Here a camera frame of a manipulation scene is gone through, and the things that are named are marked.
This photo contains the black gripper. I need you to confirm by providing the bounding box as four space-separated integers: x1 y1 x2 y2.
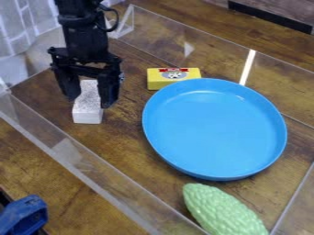
47 15 126 109

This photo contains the white speckled foam block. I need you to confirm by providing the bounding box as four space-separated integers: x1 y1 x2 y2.
72 80 103 124

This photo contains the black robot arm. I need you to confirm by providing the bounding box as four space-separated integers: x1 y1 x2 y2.
48 0 124 108

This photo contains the blue round tray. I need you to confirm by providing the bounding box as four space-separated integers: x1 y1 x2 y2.
142 78 287 181

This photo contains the yellow rectangular box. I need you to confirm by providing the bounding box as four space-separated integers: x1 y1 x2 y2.
147 68 202 90

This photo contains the white grid curtain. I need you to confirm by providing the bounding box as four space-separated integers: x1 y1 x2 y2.
0 0 59 58

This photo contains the green bitter gourd toy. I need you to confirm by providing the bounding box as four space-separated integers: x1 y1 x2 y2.
183 184 269 235

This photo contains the black cable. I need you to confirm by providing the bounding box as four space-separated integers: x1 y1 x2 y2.
96 3 120 33

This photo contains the clear acrylic enclosure wall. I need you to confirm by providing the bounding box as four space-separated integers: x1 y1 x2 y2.
0 0 314 235

